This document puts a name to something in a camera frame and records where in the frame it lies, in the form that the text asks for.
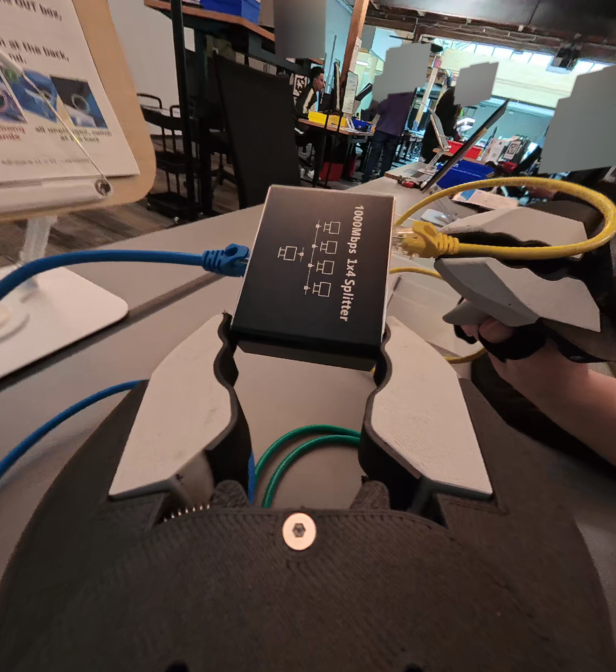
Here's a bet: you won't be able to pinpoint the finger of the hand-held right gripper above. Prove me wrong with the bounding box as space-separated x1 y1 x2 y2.
441 206 589 247
434 255 603 333

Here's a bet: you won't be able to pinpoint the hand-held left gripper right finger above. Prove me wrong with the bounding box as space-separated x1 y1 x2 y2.
359 316 494 498

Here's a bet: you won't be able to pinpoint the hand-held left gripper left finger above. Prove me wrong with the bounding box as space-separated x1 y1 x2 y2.
108 312 252 499

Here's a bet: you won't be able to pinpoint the yellow ethernet cable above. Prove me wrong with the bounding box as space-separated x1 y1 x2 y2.
389 177 616 364

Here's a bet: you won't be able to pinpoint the blue ethernet cable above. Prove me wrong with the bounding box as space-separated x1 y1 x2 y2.
0 243 257 518

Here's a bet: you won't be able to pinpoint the black ethernet switch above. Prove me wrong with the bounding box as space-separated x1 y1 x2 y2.
230 184 397 372

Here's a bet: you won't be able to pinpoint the person's right forearm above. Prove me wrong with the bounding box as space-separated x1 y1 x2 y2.
518 362 616 476

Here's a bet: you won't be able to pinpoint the person's right hand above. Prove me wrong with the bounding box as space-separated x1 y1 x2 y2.
453 317 591 401

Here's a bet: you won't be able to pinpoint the blue storage bin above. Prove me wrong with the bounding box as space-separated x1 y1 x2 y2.
436 157 491 190

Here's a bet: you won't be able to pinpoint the white stand with dark board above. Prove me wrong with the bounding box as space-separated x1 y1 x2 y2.
418 100 511 192

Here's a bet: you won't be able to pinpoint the white stand base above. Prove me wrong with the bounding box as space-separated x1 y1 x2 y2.
0 173 130 392

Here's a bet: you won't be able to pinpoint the red storage bins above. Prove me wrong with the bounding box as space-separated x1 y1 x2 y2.
318 160 358 183

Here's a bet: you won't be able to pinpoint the black office chair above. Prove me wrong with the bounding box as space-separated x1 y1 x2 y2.
210 52 302 209

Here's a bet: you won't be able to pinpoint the wooden backing board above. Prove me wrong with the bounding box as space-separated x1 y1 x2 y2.
0 0 157 228

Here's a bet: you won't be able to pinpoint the printed instruction sheet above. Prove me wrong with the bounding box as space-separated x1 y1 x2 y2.
0 0 141 187

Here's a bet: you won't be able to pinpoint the standing desk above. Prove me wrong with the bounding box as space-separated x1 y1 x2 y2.
145 0 288 211

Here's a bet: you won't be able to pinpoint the green ethernet cable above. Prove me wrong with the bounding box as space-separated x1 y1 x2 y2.
254 424 362 509

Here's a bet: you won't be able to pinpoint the black wire cart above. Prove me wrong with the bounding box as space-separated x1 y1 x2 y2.
137 92 205 222

